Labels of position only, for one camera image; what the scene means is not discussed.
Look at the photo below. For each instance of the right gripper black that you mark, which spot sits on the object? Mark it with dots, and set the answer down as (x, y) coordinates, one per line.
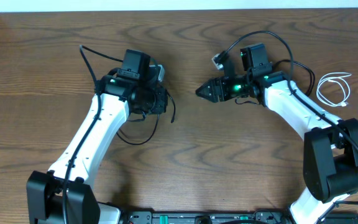
(213, 89)

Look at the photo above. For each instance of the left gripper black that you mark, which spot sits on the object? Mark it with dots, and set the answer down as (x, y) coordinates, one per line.
(162, 102)

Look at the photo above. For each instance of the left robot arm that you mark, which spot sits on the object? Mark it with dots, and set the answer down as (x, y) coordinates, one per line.
(64, 194)

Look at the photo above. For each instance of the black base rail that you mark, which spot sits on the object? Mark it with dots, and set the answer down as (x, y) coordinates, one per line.
(262, 216)

